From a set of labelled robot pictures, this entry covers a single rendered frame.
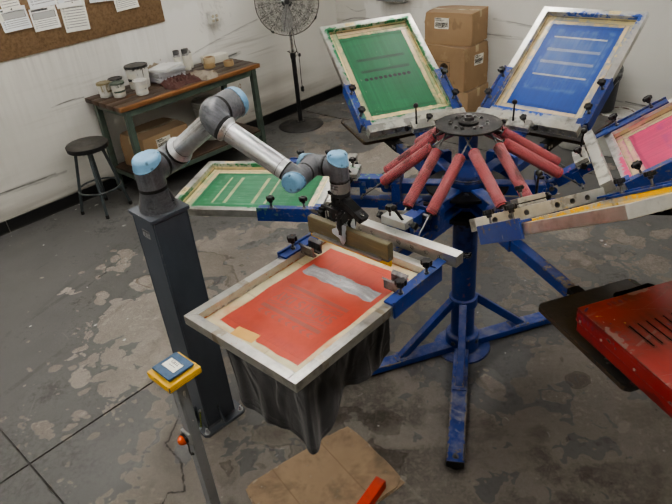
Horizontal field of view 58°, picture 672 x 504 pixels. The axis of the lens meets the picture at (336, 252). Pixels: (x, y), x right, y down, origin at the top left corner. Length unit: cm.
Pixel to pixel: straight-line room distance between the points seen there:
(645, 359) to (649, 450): 134
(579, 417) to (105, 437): 234
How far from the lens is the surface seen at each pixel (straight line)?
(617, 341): 192
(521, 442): 307
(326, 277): 239
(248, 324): 222
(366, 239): 223
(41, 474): 338
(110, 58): 592
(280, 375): 194
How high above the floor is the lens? 228
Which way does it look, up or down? 31 degrees down
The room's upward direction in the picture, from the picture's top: 6 degrees counter-clockwise
